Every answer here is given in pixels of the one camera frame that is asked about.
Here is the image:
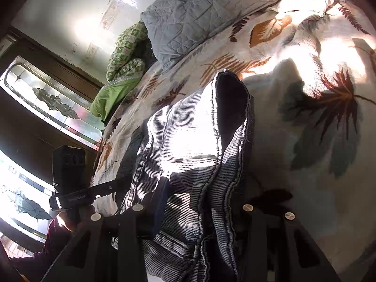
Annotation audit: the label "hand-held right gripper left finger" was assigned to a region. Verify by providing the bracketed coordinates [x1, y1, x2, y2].
[41, 176, 172, 282]

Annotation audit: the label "leaf print bedspread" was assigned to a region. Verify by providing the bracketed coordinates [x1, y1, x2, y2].
[90, 0, 376, 277]

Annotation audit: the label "wooden door with stained glass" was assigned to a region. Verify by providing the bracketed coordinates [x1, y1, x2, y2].
[0, 26, 109, 259]

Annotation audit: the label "grey-blue quilted pillow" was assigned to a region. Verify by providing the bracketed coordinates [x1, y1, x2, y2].
[140, 0, 291, 71]

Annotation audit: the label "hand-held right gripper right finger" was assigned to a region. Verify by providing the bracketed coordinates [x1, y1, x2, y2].
[236, 203, 343, 282]

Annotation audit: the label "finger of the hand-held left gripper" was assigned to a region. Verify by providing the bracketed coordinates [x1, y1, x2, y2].
[87, 176, 133, 198]

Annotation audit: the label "person's left hand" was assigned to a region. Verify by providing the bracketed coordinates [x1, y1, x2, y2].
[57, 211, 78, 233]

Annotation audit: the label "green patterned quilt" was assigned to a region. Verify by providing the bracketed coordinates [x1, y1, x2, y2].
[90, 20, 150, 121]

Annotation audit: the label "grey washed denim pants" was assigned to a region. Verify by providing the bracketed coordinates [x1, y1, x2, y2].
[116, 69, 256, 282]

